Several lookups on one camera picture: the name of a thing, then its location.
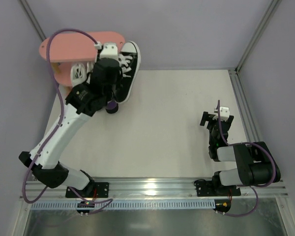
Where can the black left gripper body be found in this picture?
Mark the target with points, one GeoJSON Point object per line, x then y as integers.
{"type": "Point", "coordinates": [112, 105]}

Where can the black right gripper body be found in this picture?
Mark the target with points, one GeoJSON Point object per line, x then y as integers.
{"type": "Point", "coordinates": [214, 128]}

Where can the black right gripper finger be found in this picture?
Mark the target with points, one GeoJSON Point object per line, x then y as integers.
{"type": "Point", "coordinates": [206, 117]}
{"type": "Point", "coordinates": [230, 120]}

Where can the purple shoe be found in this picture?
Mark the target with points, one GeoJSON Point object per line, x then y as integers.
{"type": "Point", "coordinates": [112, 107]}

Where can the black canvas sneaker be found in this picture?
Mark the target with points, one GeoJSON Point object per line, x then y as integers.
{"type": "Point", "coordinates": [129, 60]}

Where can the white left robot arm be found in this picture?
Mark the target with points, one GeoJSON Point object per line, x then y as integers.
{"type": "Point", "coordinates": [79, 106]}

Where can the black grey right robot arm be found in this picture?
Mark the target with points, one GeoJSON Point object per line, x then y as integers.
{"type": "Point", "coordinates": [255, 165]}

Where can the pink three-tier shoe shelf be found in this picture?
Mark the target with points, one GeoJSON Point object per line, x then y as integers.
{"type": "Point", "coordinates": [72, 47]}

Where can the right controller board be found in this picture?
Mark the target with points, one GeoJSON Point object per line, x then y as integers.
{"type": "Point", "coordinates": [222, 206]}

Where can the controller board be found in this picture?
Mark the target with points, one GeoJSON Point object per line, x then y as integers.
{"type": "Point", "coordinates": [85, 207]}
{"type": "Point", "coordinates": [222, 206]}

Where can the left controller board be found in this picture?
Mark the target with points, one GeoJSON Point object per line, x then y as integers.
{"type": "Point", "coordinates": [85, 207]}

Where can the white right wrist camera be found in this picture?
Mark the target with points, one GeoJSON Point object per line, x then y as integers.
{"type": "Point", "coordinates": [224, 113]}

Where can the aluminium right side rail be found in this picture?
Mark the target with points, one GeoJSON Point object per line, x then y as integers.
{"type": "Point", "coordinates": [249, 125]}

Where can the aluminium rail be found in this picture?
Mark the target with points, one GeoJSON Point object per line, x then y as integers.
{"type": "Point", "coordinates": [153, 188]}
{"type": "Point", "coordinates": [249, 125]}

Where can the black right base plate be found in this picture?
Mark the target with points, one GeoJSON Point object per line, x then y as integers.
{"type": "Point", "coordinates": [206, 188]}

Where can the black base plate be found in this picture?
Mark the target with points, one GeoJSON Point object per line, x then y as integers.
{"type": "Point", "coordinates": [100, 190]}
{"type": "Point", "coordinates": [206, 188]}

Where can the aluminium front rail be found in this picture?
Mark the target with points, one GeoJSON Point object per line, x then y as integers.
{"type": "Point", "coordinates": [153, 188]}

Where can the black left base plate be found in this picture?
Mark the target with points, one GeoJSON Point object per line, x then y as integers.
{"type": "Point", "coordinates": [100, 190]}

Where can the left aluminium corner post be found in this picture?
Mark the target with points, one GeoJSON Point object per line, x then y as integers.
{"type": "Point", "coordinates": [24, 4]}

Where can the aluminium corner post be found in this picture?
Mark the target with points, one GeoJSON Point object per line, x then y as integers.
{"type": "Point", "coordinates": [24, 4]}
{"type": "Point", "coordinates": [261, 27]}

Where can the right aluminium corner post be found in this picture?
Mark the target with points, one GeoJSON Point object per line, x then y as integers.
{"type": "Point", "coordinates": [261, 27]}

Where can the slotted grey cable duct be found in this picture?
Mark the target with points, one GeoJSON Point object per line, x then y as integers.
{"type": "Point", "coordinates": [130, 204]}

